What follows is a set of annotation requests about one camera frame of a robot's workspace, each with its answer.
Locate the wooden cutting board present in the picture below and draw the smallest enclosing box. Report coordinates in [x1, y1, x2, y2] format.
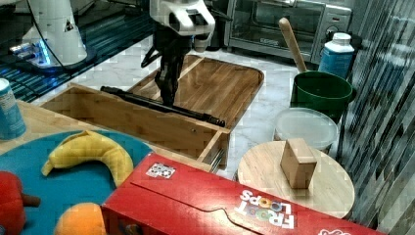
[126, 54, 265, 130]

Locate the red Froot Loops box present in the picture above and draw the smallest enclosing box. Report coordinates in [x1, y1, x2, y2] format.
[102, 154, 386, 235]

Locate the plush orange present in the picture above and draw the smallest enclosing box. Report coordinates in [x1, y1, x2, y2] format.
[54, 203, 107, 235]

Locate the jar with wooden lid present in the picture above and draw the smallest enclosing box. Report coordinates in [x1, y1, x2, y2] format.
[237, 141, 355, 218]

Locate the wooden drawer with black handle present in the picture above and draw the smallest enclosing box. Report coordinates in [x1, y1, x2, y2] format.
[41, 83, 229, 172]

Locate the plush red apple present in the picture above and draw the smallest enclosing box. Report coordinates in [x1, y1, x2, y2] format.
[0, 171, 41, 235]

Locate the green mug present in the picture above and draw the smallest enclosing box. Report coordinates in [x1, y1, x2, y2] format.
[290, 70, 357, 123]

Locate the white blue-labelled bottle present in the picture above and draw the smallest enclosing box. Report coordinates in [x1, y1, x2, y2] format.
[318, 32, 354, 78]

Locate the wooden spoon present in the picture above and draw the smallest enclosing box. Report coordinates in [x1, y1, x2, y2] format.
[279, 18, 306, 72]

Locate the plush yellow banana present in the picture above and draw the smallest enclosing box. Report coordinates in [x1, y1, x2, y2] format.
[41, 130, 134, 187]

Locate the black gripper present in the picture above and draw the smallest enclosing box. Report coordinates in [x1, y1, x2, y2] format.
[154, 23, 193, 106]

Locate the silver toaster oven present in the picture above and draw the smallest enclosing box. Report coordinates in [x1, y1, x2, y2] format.
[224, 0, 352, 65]

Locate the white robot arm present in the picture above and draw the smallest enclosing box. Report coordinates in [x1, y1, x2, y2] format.
[141, 0, 215, 106]

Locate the white plastic container with lid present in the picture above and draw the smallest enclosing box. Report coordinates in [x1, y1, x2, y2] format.
[273, 108, 339, 154]

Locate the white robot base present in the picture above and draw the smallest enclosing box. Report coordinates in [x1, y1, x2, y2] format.
[9, 0, 96, 72]

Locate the blue shaker can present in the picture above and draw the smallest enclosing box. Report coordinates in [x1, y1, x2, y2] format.
[0, 78, 26, 140]

